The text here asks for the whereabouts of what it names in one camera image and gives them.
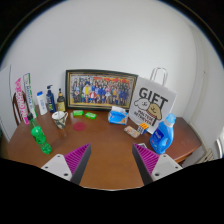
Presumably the pink toothpaste box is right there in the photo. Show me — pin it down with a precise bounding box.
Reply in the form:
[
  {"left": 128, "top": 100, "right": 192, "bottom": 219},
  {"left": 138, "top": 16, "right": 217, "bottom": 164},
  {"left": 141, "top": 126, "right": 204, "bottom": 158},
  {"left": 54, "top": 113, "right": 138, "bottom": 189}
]
[{"left": 15, "top": 78, "right": 29, "bottom": 125}]

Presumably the red round coaster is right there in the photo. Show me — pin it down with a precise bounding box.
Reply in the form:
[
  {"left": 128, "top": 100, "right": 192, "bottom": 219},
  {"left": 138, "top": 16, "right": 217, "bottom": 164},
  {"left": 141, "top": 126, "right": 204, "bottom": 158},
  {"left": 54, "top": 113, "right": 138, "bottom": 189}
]
[{"left": 73, "top": 122, "right": 86, "bottom": 131}]

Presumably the wooden chair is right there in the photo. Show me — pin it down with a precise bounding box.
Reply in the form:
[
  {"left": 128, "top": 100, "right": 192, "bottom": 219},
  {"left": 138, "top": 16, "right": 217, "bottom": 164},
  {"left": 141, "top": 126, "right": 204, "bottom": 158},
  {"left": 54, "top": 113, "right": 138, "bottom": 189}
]
[{"left": 12, "top": 91, "right": 26, "bottom": 126}]

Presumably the small patterned pouch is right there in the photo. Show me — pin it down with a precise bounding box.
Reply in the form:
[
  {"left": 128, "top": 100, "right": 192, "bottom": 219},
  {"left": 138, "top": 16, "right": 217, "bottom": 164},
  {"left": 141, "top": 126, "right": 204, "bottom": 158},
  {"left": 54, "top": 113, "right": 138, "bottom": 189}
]
[{"left": 124, "top": 126, "right": 140, "bottom": 138}]

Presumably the green white toothpaste box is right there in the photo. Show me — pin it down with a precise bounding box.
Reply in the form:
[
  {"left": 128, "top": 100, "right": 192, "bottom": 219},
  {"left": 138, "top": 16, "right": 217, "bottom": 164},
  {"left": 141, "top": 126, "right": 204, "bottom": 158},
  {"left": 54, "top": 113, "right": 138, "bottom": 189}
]
[{"left": 23, "top": 73, "right": 37, "bottom": 118}]

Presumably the dark glass sauce bottle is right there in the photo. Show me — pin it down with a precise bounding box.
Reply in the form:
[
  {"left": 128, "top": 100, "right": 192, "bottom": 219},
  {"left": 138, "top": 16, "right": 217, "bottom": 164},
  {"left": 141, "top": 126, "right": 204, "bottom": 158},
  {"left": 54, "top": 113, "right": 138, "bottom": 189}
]
[{"left": 57, "top": 88, "right": 66, "bottom": 112}]

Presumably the rubik's cube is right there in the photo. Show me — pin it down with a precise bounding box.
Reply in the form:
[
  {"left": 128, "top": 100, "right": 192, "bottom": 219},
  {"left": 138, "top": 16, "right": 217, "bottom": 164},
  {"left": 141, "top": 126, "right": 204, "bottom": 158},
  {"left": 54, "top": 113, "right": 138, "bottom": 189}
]
[{"left": 137, "top": 123, "right": 149, "bottom": 134}]

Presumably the dark blue pump bottle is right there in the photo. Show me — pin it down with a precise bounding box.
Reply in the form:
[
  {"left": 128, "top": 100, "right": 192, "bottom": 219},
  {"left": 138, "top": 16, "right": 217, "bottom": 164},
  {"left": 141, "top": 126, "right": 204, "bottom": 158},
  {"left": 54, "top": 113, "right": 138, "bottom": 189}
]
[{"left": 46, "top": 85, "right": 56, "bottom": 113}]

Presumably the blue detergent bottle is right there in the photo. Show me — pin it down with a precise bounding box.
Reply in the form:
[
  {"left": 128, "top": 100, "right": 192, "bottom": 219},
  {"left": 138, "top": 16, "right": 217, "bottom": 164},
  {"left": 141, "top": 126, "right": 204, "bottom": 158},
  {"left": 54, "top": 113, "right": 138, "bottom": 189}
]
[{"left": 150, "top": 113, "right": 176, "bottom": 154}]

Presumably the white radiator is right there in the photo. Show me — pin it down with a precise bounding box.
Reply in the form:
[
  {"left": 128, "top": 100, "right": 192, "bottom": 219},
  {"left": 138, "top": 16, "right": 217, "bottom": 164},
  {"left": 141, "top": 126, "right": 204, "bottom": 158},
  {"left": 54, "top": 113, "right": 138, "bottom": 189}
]
[{"left": 198, "top": 149, "right": 214, "bottom": 163}]

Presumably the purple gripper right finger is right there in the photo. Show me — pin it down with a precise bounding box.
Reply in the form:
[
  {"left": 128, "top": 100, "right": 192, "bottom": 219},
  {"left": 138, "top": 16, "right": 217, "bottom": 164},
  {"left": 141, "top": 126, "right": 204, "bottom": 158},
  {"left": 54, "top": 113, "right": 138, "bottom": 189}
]
[{"left": 132, "top": 144, "right": 182, "bottom": 185}]

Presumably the green soap bar right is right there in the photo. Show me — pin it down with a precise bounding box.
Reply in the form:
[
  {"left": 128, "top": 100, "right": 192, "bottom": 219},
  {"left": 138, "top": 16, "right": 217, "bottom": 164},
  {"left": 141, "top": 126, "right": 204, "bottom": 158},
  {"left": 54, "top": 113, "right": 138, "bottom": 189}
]
[{"left": 85, "top": 112, "right": 97, "bottom": 119}]

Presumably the framed group photo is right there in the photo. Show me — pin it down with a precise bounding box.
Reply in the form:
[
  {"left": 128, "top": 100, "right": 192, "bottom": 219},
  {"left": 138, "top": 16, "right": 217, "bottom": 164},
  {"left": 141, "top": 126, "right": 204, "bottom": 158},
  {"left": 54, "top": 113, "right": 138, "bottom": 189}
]
[{"left": 65, "top": 69, "right": 138, "bottom": 110}]

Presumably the white patterned mug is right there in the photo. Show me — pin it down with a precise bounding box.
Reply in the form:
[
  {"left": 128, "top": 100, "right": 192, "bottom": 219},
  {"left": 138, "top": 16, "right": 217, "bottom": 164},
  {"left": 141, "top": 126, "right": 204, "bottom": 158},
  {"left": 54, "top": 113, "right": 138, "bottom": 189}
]
[{"left": 52, "top": 111, "right": 68, "bottom": 129}]

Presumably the blue tissue pack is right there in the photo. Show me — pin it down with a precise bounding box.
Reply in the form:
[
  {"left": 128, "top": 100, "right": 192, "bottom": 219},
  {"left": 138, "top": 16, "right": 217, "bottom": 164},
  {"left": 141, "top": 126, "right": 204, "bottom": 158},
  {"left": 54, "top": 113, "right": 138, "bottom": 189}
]
[{"left": 108, "top": 106, "right": 128, "bottom": 125}]

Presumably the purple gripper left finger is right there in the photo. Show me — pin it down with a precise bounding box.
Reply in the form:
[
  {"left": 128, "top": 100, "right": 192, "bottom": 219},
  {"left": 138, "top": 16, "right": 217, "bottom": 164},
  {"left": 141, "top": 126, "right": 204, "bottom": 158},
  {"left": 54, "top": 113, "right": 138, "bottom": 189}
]
[{"left": 42, "top": 144, "right": 91, "bottom": 185}]

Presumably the white plastic bottle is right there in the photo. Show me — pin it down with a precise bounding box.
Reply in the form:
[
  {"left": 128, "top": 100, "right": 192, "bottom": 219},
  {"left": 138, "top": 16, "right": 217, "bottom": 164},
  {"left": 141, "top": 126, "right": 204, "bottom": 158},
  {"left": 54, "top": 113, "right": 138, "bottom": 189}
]
[{"left": 37, "top": 91, "right": 47, "bottom": 115}]

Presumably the white gift paper bag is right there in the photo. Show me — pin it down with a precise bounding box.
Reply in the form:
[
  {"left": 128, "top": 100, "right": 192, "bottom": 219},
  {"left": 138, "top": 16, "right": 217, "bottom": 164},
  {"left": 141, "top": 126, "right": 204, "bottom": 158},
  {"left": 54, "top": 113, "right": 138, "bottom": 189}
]
[{"left": 129, "top": 67, "right": 177, "bottom": 133}]

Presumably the green plastic bottle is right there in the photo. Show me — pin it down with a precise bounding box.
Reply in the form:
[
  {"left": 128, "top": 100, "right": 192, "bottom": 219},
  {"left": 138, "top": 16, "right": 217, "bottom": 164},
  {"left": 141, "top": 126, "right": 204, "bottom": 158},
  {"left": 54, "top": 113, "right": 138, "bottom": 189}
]
[{"left": 28, "top": 113, "right": 52, "bottom": 154}]

